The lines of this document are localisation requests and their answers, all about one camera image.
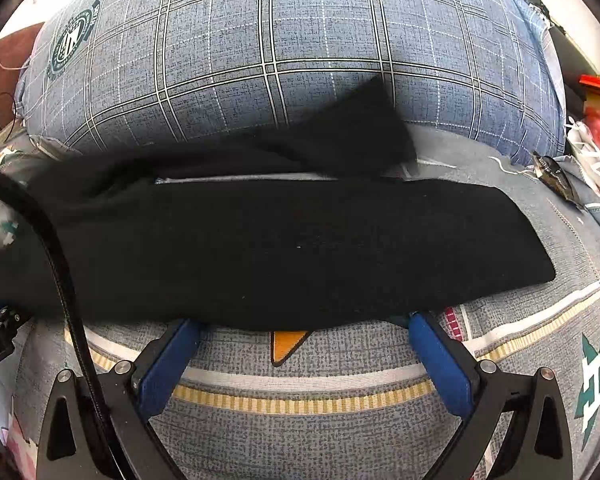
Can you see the black pants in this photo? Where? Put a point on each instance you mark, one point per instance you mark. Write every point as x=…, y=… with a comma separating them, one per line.
x=298, y=229

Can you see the blue plaid pillow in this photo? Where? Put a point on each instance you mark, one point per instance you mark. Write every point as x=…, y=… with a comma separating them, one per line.
x=113, y=73

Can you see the grey patterned bed sheet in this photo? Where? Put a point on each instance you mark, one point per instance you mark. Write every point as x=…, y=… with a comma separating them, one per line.
x=344, y=402

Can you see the black hair clip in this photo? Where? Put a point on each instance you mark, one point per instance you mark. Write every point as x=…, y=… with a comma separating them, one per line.
x=551, y=174

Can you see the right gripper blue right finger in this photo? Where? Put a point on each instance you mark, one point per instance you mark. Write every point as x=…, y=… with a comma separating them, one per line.
x=447, y=362

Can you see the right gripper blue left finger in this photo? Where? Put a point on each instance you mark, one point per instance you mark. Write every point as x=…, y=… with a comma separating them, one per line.
x=159, y=367

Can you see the brown wooden headboard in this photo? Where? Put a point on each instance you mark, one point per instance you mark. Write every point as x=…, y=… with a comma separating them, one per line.
x=15, y=49

